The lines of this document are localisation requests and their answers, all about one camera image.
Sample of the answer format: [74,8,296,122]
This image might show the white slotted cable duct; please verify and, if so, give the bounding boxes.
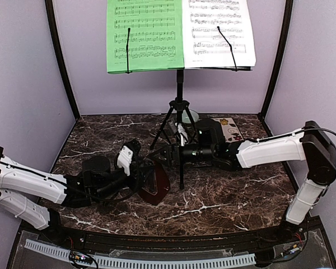
[24,239,256,268]

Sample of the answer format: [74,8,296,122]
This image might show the black front rail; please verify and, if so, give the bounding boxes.
[56,226,295,252]

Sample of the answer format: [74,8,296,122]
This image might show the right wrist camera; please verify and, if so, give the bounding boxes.
[168,120,189,146]

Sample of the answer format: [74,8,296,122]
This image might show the floral square plate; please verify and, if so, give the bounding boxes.
[212,117,244,142]

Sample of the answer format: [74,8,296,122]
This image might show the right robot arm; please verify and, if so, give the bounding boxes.
[149,118,336,243]

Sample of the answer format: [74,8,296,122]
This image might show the green sheet music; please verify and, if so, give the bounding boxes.
[106,0,184,74]

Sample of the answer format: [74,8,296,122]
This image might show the black music stand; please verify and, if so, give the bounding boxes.
[125,26,253,191]

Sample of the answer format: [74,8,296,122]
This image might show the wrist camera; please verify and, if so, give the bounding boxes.
[114,138,141,177]
[168,120,189,146]

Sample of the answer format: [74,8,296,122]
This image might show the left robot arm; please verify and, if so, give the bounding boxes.
[0,143,156,244]

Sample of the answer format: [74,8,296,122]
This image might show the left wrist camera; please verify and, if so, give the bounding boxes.
[114,138,141,177]

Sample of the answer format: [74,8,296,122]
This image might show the green ceramic bowl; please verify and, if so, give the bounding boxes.
[182,110,199,124]

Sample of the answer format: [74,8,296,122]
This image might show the brown wooden metronome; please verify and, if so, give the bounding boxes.
[138,159,170,206]

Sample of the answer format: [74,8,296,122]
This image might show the white sheet music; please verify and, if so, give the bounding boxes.
[181,0,256,69]

